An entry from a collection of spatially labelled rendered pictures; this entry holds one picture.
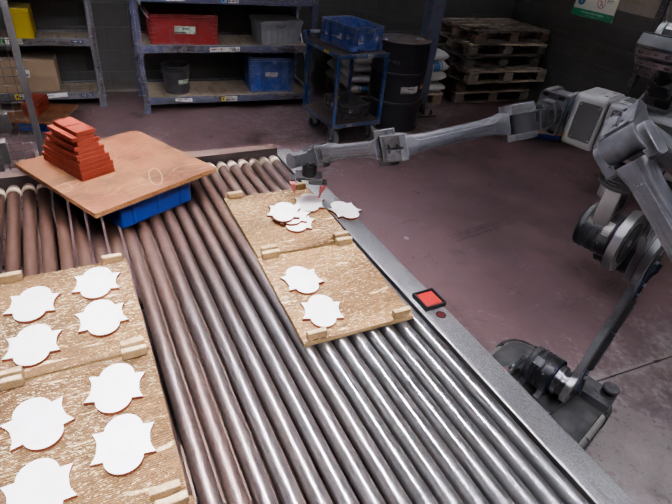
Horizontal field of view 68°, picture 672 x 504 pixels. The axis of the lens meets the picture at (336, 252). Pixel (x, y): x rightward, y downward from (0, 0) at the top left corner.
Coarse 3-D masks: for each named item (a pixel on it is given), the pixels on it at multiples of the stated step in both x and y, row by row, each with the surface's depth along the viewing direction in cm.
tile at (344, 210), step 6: (336, 204) 200; (342, 204) 201; (348, 204) 201; (330, 210) 196; (336, 210) 196; (342, 210) 197; (348, 210) 197; (354, 210) 197; (360, 210) 198; (342, 216) 193; (348, 216) 193; (354, 216) 194
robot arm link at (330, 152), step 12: (384, 132) 148; (324, 144) 179; (336, 144) 175; (348, 144) 166; (360, 144) 158; (372, 144) 153; (324, 156) 177; (336, 156) 171; (348, 156) 166; (360, 156) 160; (372, 156) 155
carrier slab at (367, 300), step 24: (264, 264) 161; (288, 264) 162; (312, 264) 163; (336, 264) 165; (360, 264) 166; (288, 288) 152; (336, 288) 154; (360, 288) 155; (384, 288) 156; (288, 312) 143; (360, 312) 146; (384, 312) 147; (336, 336) 138
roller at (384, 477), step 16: (208, 192) 202; (224, 208) 190; (240, 240) 174; (256, 272) 161; (272, 304) 151; (288, 320) 143; (304, 352) 134; (320, 368) 129; (320, 384) 127; (336, 384) 126; (336, 400) 122; (352, 416) 118; (352, 432) 115; (368, 448) 111; (368, 464) 109; (384, 464) 108; (384, 480) 106; (384, 496) 105; (400, 496) 103
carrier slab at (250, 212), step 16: (272, 192) 201; (288, 192) 202; (304, 192) 204; (240, 208) 188; (256, 208) 190; (240, 224) 179; (256, 224) 180; (272, 224) 181; (320, 224) 184; (336, 224) 185; (256, 240) 172; (272, 240) 173; (288, 240) 174; (304, 240) 175; (320, 240) 175; (256, 256) 166
